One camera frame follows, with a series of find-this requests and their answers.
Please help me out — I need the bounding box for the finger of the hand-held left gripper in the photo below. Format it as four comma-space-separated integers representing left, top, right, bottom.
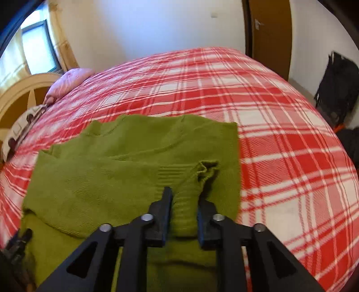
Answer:
2, 228, 34, 271

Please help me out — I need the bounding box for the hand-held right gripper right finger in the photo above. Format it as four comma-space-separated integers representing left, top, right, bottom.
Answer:
196, 198, 326, 292

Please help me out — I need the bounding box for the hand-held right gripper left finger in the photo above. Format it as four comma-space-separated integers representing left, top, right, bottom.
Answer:
36, 187, 173, 292

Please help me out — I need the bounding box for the green knitted sweater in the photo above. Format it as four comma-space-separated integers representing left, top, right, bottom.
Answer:
21, 114, 242, 292

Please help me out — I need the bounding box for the white printed pillow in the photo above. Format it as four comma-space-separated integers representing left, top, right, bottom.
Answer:
1, 104, 48, 162

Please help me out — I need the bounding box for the red plaid blanket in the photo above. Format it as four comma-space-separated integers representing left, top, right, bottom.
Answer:
0, 47, 359, 292

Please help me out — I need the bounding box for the cream wooden headboard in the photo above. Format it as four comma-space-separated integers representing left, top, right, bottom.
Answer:
0, 72, 62, 138

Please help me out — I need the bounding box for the pink pillow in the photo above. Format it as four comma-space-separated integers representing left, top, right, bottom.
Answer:
43, 67, 96, 106

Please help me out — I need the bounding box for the dark bag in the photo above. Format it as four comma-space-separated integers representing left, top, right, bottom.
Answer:
337, 129, 359, 170

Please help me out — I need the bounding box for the yellow curtain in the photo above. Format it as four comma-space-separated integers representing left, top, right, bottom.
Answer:
47, 0, 80, 71
0, 28, 31, 94

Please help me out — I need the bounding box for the window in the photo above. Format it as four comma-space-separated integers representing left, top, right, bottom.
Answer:
21, 20, 63, 75

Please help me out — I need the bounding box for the brown wooden door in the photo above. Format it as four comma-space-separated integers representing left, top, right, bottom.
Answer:
248, 0, 293, 81

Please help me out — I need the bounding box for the black folded chair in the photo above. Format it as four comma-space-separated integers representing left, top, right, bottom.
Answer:
314, 51, 359, 127

